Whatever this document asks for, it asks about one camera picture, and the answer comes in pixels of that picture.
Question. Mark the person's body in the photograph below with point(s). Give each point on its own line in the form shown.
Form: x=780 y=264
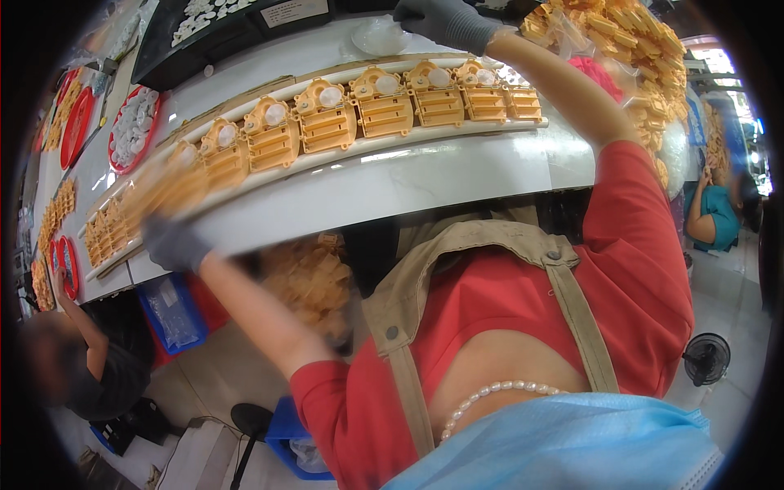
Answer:
x=502 y=318

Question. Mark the pair of red plates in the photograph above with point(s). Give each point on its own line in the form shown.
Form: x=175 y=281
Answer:
x=66 y=266

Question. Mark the cluster of orange housings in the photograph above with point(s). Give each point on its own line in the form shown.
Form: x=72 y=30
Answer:
x=56 y=211

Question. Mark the black box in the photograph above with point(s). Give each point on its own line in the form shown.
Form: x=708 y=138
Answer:
x=132 y=426

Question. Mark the clear plastic bags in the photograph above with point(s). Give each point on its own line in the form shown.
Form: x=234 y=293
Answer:
x=122 y=34

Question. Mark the empty red plate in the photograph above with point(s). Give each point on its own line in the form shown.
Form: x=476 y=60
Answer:
x=76 y=130

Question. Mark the distant stack of orange parts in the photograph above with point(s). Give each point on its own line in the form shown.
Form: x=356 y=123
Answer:
x=716 y=138

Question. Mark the small red plate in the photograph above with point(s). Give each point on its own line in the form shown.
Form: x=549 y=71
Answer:
x=66 y=86

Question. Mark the person's left fingers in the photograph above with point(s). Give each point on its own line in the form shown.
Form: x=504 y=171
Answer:
x=156 y=233

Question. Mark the white plastic dish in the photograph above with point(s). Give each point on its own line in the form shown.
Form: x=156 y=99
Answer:
x=380 y=38

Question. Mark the person's left hand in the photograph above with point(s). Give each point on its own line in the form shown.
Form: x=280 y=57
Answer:
x=174 y=244

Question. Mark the person's right fingers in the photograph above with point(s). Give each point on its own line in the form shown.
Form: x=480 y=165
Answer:
x=416 y=17

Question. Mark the red crate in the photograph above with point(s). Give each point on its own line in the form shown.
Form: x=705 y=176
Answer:
x=208 y=306

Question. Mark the pile of orange parts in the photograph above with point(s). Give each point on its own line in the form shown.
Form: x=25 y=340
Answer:
x=61 y=116

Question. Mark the bagged heap of orange housings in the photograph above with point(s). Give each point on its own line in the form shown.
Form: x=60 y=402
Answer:
x=637 y=55

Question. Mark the blue bin with clear bags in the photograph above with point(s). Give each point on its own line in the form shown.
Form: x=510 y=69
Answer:
x=174 y=312

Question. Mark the blue plastic bin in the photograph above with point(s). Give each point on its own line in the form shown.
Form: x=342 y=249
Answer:
x=288 y=438

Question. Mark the red basket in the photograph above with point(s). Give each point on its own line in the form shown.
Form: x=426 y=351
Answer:
x=597 y=76

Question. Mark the person's right hand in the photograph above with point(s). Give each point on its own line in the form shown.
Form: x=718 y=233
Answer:
x=450 y=23

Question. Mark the row of orange plastic housings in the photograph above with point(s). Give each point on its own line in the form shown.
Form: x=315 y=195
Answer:
x=383 y=110

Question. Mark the small heap of orange parts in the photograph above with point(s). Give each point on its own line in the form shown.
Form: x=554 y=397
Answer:
x=41 y=285

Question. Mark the long white assembly rail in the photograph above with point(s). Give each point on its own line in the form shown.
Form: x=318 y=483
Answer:
x=392 y=142

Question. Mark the blurred heap of orange housings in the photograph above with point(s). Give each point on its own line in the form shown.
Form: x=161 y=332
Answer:
x=312 y=285

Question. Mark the red plate of white discs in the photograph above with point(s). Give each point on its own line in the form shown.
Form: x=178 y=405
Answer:
x=133 y=130

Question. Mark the black tray of white discs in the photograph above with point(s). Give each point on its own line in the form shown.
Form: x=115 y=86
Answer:
x=202 y=43

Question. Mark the black stool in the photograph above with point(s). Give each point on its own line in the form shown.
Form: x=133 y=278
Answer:
x=251 y=422

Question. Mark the black fan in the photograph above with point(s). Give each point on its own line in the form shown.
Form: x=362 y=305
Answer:
x=706 y=359

